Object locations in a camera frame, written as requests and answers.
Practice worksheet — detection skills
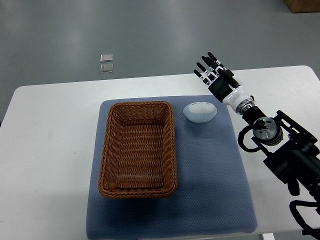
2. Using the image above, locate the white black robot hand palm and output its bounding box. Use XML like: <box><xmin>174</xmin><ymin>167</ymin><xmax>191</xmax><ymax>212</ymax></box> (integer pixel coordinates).
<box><xmin>207</xmin><ymin>76</ymin><xmax>251</xmax><ymax>110</ymax></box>

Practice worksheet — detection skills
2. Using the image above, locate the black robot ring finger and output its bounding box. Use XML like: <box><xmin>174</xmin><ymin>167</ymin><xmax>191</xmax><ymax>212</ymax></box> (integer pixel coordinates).
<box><xmin>196</xmin><ymin>62</ymin><xmax>216</xmax><ymax>82</ymax></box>

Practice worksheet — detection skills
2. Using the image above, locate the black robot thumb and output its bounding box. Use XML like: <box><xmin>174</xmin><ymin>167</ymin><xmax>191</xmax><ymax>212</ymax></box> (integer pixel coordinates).
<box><xmin>217</xmin><ymin>68</ymin><xmax>239</xmax><ymax>88</ymax></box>

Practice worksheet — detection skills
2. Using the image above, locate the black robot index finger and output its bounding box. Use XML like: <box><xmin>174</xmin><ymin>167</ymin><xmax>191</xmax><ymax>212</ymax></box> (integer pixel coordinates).
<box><xmin>207</xmin><ymin>51</ymin><xmax>224</xmax><ymax>68</ymax></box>

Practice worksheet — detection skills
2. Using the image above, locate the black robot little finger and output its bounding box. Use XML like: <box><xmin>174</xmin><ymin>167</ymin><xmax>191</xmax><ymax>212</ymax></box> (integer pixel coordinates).
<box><xmin>193</xmin><ymin>69</ymin><xmax>212</xmax><ymax>86</ymax></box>

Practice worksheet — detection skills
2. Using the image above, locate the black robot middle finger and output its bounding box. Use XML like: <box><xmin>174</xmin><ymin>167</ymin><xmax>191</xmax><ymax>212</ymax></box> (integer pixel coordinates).
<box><xmin>201</xmin><ymin>56</ymin><xmax>218</xmax><ymax>74</ymax></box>

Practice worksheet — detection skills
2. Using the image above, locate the blue white plush toy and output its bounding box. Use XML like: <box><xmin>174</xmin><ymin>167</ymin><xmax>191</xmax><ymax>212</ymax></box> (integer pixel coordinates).
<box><xmin>183</xmin><ymin>101</ymin><xmax>218</xmax><ymax>123</ymax></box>

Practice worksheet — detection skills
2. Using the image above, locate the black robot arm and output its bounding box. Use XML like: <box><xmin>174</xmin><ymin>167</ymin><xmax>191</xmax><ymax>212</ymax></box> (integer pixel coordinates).
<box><xmin>193</xmin><ymin>52</ymin><xmax>320</xmax><ymax>240</ymax></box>

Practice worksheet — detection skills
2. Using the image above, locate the brown wicker basket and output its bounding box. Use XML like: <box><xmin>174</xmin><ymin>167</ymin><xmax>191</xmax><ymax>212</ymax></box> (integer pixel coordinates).
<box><xmin>98</xmin><ymin>101</ymin><xmax>178</xmax><ymax>199</ymax></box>

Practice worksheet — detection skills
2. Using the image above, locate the lower metal floor plate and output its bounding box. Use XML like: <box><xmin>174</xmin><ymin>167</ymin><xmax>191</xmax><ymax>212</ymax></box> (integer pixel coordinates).
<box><xmin>99</xmin><ymin>63</ymin><xmax>114</xmax><ymax>74</ymax></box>

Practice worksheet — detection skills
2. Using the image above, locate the metal floor plate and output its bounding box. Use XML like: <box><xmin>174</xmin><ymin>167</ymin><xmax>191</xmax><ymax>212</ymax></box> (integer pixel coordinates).
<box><xmin>99</xmin><ymin>63</ymin><xmax>114</xmax><ymax>74</ymax></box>
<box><xmin>100</xmin><ymin>53</ymin><xmax>113</xmax><ymax>63</ymax></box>

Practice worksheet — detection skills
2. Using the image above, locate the upper metal floor plate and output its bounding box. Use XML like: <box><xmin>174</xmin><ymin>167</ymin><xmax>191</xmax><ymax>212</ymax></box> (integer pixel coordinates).
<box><xmin>100</xmin><ymin>53</ymin><xmax>113</xmax><ymax>63</ymax></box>

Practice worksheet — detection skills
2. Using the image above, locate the blue cloth mat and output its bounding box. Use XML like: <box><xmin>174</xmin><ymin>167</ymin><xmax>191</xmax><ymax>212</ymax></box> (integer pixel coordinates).
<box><xmin>86</xmin><ymin>95</ymin><xmax>258</xmax><ymax>240</ymax></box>

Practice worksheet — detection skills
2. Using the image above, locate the cardboard box corner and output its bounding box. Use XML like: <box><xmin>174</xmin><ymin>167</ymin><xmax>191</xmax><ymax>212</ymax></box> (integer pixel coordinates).
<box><xmin>284</xmin><ymin>0</ymin><xmax>320</xmax><ymax>14</ymax></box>

